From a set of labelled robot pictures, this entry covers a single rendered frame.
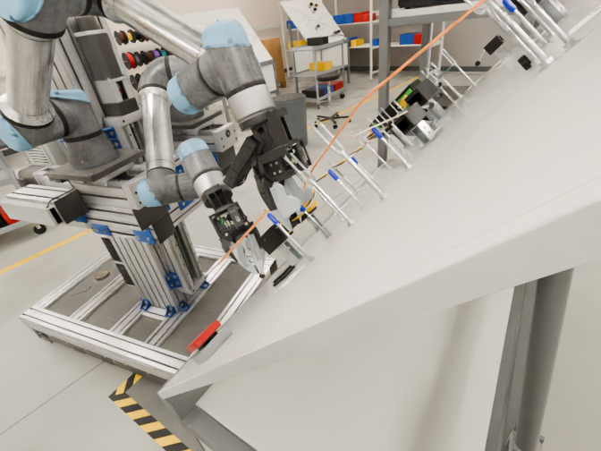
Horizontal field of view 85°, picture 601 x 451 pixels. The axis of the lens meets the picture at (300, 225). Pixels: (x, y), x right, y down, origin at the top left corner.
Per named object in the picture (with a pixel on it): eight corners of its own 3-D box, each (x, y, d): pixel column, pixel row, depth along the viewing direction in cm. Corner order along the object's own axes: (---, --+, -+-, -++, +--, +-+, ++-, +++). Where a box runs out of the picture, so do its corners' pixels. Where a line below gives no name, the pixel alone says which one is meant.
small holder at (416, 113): (458, 114, 61) (431, 86, 61) (433, 140, 57) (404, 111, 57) (441, 128, 65) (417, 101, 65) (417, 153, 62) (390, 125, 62)
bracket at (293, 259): (300, 259, 70) (283, 242, 70) (306, 253, 68) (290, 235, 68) (290, 269, 66) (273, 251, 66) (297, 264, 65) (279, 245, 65)
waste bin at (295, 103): (275, 153, 423) (266, 103, 389) (278, 141, 461) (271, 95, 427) (310, 149, 419) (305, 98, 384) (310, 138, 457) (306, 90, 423)
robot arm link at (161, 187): (125, 53, 98) (131, 198, 81) (163, 46, 99) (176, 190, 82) (142, 82, 109) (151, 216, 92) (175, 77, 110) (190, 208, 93)
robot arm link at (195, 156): (209, 149, 87) (200, 130, 79) (227, 182, 84) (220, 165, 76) (181, 162, 85) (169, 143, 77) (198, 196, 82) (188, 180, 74)
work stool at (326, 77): (309, 122, 520) (304, 75, 482) (344, 116, 523) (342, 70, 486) (316, 132, 473) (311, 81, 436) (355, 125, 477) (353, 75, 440)
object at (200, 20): (282, 112, 593) (266, 2, 503) (231, 131, 525) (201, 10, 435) (256, 108, 637) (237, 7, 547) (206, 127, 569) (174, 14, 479)
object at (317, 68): (318, 110, 573) (313, 39, 514) (297, 108, 602) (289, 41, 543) (349, 96, 632) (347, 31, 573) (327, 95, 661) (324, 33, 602)
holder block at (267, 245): (279, 246, 71) (266, 233, 71) (294, 232, 67) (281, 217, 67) (269, 255, 67) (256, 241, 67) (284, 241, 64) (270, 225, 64)
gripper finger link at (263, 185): (272, 211, 58) (256, 163, 57) (266, 213, 59) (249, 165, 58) (285, 205, 62) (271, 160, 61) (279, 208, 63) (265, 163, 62)
